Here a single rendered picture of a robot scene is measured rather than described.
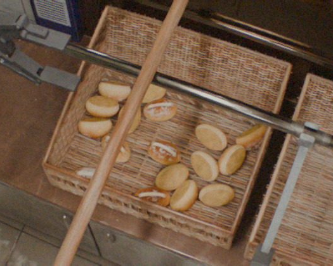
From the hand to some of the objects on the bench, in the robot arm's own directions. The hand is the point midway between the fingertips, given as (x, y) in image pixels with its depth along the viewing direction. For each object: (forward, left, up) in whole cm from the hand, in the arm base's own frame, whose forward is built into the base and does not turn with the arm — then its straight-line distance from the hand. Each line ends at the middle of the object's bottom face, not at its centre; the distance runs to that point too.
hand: (66, 63), depth 120 cm
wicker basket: (+4, +29, -91) cm, 95 cm away
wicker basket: (+63, +32, -91) cm, 115 cm away
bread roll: (+8, +20, -89) cm, 92 cm away
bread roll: (-18, +26, -90) cm, 95 cm away
